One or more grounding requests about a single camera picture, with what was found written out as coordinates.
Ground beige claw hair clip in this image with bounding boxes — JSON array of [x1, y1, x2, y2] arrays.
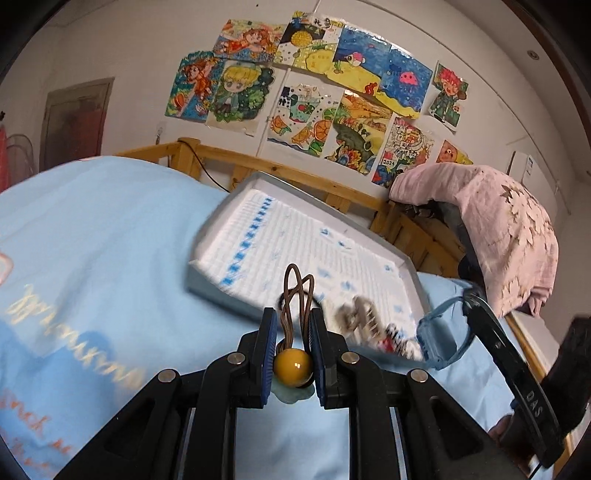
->
[[335, 296, 386, 345]]

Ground blue smart watch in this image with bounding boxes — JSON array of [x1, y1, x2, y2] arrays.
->
[[416, 296, 475, 370]]

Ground white mattress side bed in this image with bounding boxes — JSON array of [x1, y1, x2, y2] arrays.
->
[[512, 310, 559, 373]]

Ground brown hair tie yellow bead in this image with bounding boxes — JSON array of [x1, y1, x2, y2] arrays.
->
[[271, 263, 315, 405]]

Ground brown wooden door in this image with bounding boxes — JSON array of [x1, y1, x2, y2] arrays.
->
[[39, 77, 114, 172]]

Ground white wall air conditioner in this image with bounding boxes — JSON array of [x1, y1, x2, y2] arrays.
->
[[507, 151, 558, 221]]

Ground grey cardboard tray box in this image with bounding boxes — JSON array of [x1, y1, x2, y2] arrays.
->
[[185, 173, 431, 351]]

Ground white wire fan guard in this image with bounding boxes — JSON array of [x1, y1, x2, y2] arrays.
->
[[7, 134, 38, 184]]

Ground light blue cartoon bedsheet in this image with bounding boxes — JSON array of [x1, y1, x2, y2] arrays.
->
[[1, 157, 252, 479]]

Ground pink floral blanket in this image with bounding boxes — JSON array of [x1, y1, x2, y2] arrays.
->
[[390, 163, 559, 317]]

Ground orange landscape drawing poster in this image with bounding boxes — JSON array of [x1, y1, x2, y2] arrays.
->
[[322, 90, 393, 176]]

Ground person's right hand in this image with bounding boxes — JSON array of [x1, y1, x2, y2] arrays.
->
[[489, 413, 535, 463]]

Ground orange character drawing poster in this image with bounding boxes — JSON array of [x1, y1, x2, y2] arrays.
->
[[436, 140, 473, 165]]

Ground red checkered cloth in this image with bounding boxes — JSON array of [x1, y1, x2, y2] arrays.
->
[[0, 125, 11, 192]]

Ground blue sea drawing poster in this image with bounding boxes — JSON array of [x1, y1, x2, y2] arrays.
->
[[327, 25, 433, 119]]

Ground blond boy drawing poster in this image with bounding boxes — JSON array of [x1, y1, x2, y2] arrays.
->
[[205, 60, 276, 137]]

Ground yellow planet drawing poster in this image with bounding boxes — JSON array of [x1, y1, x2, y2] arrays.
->
[[273, 11, 345, 75]]

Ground red hair character drawing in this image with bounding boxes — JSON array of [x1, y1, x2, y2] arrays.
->
[[428, 62, 469, 132]]

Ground turtle fish drawing poster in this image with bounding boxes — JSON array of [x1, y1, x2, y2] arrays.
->
[[266, 71, 344, 158]]

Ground colourful collage drawing poster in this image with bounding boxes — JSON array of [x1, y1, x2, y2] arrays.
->
[[372, 116, 435, 188]]

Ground wooden bed frame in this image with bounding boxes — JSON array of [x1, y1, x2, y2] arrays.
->
[[115, 136, 574, 458]]

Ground orange fish girl drawing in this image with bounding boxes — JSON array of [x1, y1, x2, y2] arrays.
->
[[165, 51, 224, 123]]

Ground mermaid drawing poster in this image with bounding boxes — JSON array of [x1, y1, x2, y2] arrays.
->
[[212, 19, 287, 63]]

